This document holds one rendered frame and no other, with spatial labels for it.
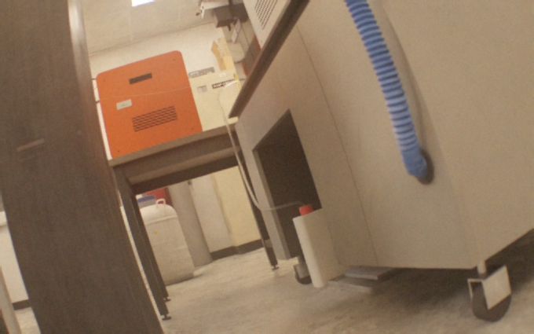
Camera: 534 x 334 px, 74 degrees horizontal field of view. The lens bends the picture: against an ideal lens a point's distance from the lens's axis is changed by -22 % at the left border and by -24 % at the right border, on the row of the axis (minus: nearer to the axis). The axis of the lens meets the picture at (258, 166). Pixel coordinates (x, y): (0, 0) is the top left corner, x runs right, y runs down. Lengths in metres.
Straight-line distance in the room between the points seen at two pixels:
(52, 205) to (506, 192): 0.85
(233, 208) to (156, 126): 2.80
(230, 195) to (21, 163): 3.82
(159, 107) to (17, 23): 1.05
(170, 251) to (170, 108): 1.68
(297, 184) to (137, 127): 0.72
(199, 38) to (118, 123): 3.68
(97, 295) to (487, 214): 0.73
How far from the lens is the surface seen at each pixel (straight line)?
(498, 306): 0.75
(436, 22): 0.72
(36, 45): 1.02
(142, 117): 1.93
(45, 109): 0.95
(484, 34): 0.79
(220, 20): 1.71
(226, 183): 4.63
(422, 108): 0.64
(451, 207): 0.64
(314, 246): 1.56
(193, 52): 5.42
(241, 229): 4.61
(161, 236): 3.40
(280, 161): 1.65
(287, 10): 1.01
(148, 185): 2.48
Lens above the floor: 0.31
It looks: 6 degrees up
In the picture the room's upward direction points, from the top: 18 degrees counter-clockwise
